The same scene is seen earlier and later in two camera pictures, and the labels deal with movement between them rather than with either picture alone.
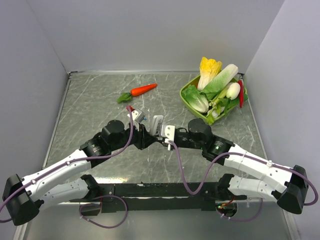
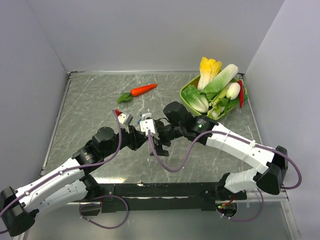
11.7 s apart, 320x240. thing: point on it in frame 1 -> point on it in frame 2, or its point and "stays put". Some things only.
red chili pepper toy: [241, 91] stays put
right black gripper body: [184, 141] -> [166, 133]
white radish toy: [233, 91] stays put
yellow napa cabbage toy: [208, 69] stays put
